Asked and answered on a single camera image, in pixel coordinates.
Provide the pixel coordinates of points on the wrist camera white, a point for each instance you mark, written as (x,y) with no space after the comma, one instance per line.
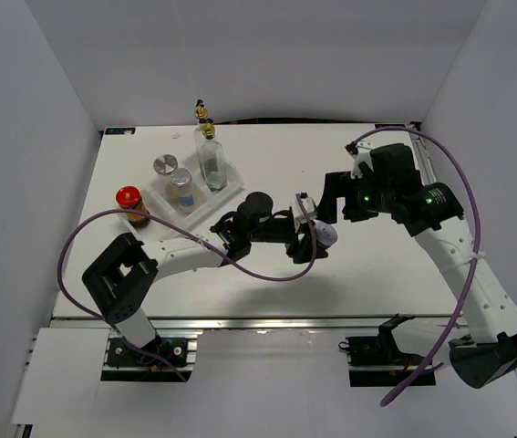
(360,151)
(303,209)

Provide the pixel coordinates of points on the aluminium table frame rail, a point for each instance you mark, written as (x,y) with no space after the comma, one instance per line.
(455,249)

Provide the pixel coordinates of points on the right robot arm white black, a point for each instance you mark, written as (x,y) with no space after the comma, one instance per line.
(477,363)

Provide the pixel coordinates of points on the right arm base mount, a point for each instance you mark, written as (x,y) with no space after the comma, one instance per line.
(377,360)

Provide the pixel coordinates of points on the white compartment tray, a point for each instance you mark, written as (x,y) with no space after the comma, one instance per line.
(206,201)

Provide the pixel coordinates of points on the glass bottle clear liquid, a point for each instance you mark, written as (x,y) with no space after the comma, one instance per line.
(212,158)

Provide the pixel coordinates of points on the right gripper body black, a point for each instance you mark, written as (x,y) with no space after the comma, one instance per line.
(365,199)

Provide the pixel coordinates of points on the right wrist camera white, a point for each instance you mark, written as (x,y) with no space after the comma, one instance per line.
(360,151)

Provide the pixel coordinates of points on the shaker jar metal lid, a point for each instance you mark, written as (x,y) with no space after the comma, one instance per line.
(165,165)

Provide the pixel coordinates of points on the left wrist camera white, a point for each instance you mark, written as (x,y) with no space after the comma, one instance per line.
(303,209)

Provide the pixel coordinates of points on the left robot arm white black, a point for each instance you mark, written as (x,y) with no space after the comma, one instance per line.
(120,278)

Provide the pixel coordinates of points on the left corner logo sticker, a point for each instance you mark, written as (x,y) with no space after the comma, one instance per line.
(119,131)

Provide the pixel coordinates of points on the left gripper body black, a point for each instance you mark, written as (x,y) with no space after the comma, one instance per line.
(278,230)

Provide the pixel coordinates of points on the corner logo sticker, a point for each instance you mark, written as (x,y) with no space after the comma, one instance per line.
(388,126)
(119,131)

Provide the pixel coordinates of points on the red lid sauce jar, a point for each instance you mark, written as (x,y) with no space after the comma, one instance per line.
(130,198)

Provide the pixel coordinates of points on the right corner logo sticker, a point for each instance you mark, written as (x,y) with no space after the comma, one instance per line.
(388,126)

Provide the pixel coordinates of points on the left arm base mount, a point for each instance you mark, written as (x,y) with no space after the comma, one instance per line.
(170,358)

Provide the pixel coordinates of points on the white lid small jar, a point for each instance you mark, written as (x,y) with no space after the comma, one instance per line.
(325,234)

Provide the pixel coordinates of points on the blue label shaker jar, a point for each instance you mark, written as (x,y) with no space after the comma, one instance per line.
(181,182)

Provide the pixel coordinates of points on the glass bottle dark sauce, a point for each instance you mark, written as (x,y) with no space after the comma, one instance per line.
(201,115)

